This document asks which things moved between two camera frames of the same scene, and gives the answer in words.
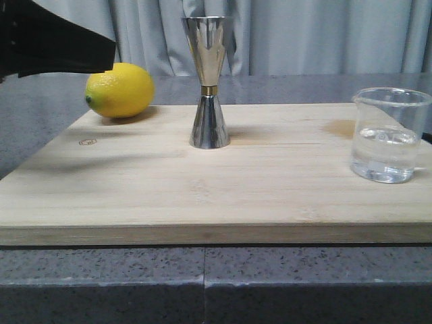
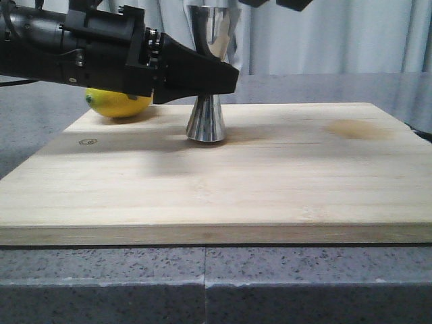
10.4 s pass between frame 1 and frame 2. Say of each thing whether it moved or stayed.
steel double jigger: moved
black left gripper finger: moved
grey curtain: stayed
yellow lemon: stayed
